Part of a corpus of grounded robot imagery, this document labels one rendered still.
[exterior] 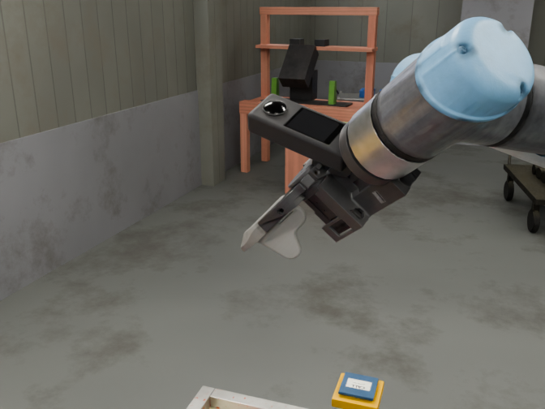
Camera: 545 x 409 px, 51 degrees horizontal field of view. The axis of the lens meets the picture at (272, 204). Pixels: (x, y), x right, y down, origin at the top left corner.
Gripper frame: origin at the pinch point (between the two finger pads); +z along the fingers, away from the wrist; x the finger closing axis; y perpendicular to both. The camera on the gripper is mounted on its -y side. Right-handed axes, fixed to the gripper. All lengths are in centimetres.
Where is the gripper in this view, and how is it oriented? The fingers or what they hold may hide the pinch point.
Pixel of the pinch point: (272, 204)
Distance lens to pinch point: 71.0
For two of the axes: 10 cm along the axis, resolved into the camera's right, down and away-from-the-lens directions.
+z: -4.2, 3.5, 8.3
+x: 5.5, -6.4, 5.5
